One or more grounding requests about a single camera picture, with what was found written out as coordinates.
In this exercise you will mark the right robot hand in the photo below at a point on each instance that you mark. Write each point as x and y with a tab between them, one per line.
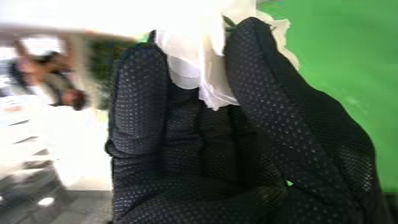
237	160

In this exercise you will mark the person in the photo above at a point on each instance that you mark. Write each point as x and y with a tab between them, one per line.
51	76

